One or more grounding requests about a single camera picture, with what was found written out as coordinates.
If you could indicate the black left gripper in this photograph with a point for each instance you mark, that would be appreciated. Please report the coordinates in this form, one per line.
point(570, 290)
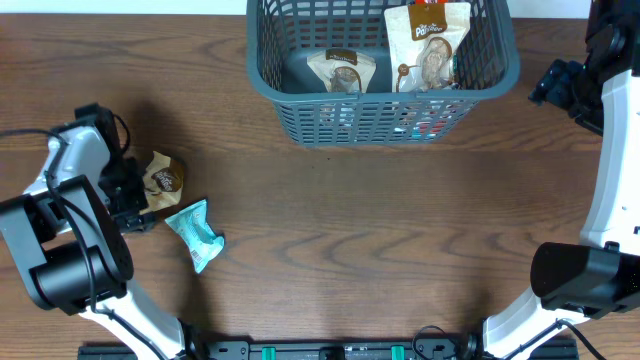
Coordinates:
point(122, 203)

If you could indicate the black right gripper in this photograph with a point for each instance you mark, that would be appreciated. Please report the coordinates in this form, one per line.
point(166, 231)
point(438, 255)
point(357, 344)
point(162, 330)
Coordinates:
point(555, 86)

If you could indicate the beige brown snack bag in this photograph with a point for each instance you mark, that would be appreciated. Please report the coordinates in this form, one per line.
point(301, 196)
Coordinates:
point(163, 183)
point(343, 70)

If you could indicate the teal white small packet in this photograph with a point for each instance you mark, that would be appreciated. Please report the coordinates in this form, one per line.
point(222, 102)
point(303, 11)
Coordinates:
point(192, 226)

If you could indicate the red yellow spaghetti packet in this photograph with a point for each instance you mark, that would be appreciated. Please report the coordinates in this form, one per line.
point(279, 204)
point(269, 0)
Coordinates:
point(427, 2)

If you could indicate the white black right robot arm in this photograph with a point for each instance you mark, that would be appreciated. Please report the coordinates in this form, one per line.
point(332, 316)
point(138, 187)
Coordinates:
point(571, 284)

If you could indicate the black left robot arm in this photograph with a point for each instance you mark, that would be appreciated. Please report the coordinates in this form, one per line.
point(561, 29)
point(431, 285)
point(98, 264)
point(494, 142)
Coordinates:
point(65, 235)

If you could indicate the grey plastic mesh basket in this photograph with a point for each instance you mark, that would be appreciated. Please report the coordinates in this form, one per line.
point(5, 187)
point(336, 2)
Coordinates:
point(282, 34)

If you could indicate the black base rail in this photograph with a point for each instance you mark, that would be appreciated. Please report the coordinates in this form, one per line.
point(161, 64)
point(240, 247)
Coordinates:
point(555, 349)

